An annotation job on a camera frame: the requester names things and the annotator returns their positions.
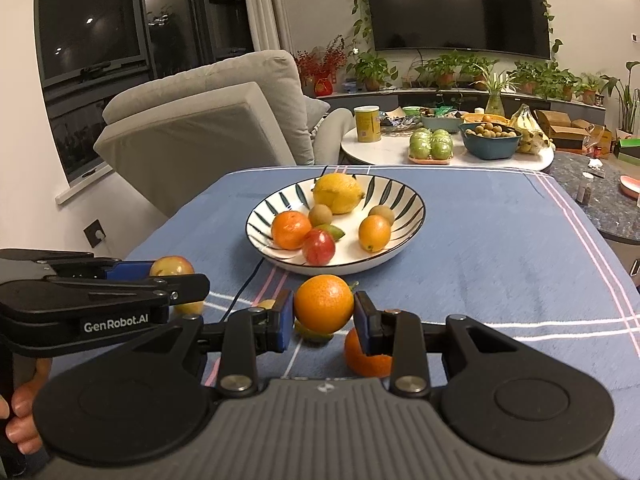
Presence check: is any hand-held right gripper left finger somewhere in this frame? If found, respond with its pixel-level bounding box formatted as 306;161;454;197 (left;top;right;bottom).
135;289;294;395

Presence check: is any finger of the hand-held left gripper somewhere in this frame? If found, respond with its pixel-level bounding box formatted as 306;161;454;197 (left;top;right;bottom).
29;254;154;282
44;272;211;311

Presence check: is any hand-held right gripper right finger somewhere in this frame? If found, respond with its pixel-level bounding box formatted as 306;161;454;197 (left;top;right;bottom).
353;291;531;396

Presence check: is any red yellow apple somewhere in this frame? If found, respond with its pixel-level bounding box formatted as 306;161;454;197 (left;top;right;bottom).
150;255;205;317

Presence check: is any large orange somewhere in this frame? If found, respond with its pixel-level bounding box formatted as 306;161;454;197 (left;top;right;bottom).
271;211;313;251
293;274;355;335
344;327;394;379

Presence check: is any red plum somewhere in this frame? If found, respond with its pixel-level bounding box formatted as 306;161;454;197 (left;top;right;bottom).
301;228;336;267

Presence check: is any small orange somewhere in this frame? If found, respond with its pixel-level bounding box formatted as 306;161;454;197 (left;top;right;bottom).
358;215;392;253

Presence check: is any striped white ceramic bowl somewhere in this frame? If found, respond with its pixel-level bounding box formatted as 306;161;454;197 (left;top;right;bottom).
245;174;427;277

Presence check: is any yellow lemon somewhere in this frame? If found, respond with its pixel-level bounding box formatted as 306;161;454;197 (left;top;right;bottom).
312;173;365;215

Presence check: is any pack of green fruits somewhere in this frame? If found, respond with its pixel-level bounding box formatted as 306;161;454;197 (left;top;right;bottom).
408;128;455;165

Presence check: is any person's left hand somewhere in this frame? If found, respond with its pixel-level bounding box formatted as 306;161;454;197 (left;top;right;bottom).
0;356;52;454

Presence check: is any blue striped tablecloth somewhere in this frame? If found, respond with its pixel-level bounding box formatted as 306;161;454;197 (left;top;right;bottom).
120;164;640;480

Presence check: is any grey recliner armchair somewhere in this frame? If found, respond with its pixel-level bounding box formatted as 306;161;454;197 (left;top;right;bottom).
93;50;355;218

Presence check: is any yellow canister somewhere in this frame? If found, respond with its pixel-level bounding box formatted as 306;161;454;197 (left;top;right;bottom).
353;105;382;143

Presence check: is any snack plate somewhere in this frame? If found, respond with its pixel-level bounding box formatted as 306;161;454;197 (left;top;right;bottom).
380;110;423;133

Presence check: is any white round coffee table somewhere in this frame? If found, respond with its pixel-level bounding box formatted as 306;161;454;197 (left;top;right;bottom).
341;125;556;173

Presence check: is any grey pillow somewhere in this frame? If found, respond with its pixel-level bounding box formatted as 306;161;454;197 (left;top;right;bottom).
300;95;331;133

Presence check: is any small teal bowl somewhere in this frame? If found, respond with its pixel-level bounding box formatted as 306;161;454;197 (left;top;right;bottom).
420;111;463;134

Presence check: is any large teal bowl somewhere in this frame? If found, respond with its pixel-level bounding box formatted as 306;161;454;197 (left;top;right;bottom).
459;122;522;161

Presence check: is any pile of brown longans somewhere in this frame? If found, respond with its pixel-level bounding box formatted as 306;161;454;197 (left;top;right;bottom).
464;123;518;138

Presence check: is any television cabinet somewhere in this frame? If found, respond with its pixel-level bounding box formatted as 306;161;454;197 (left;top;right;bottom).
320;87;608;111

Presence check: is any orange fruit tray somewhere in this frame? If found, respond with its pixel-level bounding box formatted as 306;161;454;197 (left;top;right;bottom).
460;112;511;126

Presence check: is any red flower plant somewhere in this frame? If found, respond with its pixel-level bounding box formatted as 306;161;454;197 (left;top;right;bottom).
294;37;347;97

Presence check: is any dark window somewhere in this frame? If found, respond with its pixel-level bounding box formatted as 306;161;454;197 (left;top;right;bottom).
34;0;256;183

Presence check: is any glass vase with plant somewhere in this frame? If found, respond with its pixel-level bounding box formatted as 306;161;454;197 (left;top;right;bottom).
472;62;521;116

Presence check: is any potted green plant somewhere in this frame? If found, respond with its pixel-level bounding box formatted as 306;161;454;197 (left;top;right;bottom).
457;52;498;91
510;60;546;96
545;67;581;102
577;75;608;106
415;52;473;88
347;50;398;92

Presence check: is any bunch of bananas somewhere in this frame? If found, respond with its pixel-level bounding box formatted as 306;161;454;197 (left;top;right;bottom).
508;103;553;155

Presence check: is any dark marble table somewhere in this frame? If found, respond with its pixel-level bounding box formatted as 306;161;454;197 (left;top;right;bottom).
547;152;640;246

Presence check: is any cardboard box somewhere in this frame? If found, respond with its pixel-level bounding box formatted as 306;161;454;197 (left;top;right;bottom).
547;119;613;153
534;109;573;131

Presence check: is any white curtain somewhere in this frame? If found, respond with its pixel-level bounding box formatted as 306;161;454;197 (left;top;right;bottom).
240;0;296;53

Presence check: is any hanging green vine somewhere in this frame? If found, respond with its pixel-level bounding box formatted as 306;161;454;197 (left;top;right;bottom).
540;0;563;56
350;0;376;61

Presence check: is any green box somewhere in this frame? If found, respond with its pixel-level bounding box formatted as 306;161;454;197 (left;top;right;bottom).
614;137;640;161

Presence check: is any tall leafy plant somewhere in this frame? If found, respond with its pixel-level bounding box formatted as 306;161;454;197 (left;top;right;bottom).
600;60;640;136

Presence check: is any wall socket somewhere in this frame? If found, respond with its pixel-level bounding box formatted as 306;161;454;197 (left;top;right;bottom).
83;218;107;247

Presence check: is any black cable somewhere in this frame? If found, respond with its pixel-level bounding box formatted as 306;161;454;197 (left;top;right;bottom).
220;259;267;323

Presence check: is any wall television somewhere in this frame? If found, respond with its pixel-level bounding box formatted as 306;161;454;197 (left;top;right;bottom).
367;0;552;60

